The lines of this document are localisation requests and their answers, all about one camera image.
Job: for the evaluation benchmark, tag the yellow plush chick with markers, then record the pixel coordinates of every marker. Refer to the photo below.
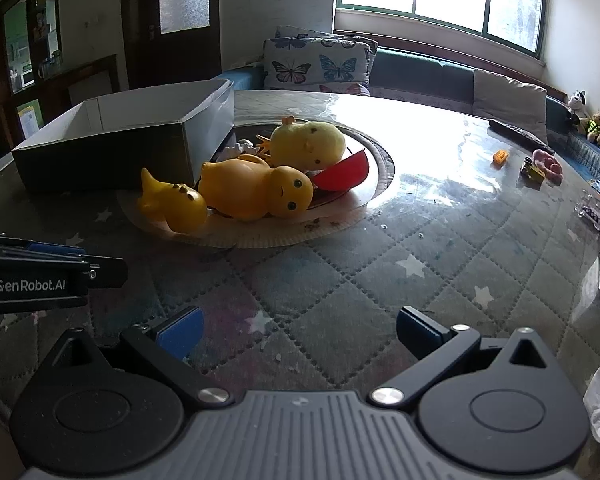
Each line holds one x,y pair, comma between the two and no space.
305,142

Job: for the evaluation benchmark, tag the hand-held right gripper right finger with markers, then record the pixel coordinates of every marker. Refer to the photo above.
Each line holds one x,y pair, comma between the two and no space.
417,332

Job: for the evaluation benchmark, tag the grey cardboard box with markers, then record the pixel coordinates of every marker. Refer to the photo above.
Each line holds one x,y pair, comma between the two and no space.
105,155

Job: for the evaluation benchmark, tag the beige cushion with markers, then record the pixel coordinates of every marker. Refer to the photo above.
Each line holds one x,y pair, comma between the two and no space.
510,100

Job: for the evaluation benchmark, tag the pink toy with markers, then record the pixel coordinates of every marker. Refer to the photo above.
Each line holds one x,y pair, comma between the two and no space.
550,162

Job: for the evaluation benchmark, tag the black and white plush toy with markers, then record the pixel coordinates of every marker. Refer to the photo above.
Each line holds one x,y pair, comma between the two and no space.
576,107

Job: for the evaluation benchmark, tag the flat butterfly print pillow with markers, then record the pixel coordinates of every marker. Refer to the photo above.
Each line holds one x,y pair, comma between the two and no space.
325,34

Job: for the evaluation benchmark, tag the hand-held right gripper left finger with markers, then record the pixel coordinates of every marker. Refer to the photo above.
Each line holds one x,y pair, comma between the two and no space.
180,332

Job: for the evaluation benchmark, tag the small yellow toy car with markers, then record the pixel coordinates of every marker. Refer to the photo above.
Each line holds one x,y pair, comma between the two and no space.
532,170

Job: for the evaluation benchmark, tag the small white toy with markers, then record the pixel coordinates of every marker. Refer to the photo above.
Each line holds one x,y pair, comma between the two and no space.
240,148

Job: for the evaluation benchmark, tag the black remote control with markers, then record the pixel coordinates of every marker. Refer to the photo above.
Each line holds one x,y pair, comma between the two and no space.
520,135

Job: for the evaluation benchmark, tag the small orange block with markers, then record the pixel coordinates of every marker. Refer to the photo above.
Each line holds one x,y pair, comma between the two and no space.
500,158

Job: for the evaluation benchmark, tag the yellow rubber doll toy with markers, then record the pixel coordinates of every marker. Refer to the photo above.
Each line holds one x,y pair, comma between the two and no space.
240,185

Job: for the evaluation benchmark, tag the clear plastic box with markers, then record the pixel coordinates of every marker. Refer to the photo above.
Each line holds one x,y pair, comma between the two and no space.
597,207

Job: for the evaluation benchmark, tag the dark wooden door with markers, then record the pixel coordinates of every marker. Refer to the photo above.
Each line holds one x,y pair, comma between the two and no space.
140,35

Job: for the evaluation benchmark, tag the brown plush toy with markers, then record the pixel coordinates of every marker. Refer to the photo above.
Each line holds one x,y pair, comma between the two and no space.
599,127

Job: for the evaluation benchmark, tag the large butterfly print pillow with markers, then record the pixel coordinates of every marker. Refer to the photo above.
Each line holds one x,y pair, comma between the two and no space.
310,67

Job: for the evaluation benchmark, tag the dark wooden sideboard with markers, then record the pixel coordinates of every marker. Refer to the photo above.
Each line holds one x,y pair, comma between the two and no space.
75,80

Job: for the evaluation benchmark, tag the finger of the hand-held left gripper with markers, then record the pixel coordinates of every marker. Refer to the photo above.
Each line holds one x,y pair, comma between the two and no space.
55,248
107,272

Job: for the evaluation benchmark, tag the quilted star tablecloth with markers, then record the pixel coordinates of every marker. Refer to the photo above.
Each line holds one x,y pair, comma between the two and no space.
330,285

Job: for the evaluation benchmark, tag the teal sofa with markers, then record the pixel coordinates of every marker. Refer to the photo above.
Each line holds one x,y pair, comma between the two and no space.
420,72

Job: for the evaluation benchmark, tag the red plastic bowl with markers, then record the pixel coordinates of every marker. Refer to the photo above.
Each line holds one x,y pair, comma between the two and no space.
342,172

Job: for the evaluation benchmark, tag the small yellow duck toy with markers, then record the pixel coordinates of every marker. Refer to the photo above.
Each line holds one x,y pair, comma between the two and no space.
180,205

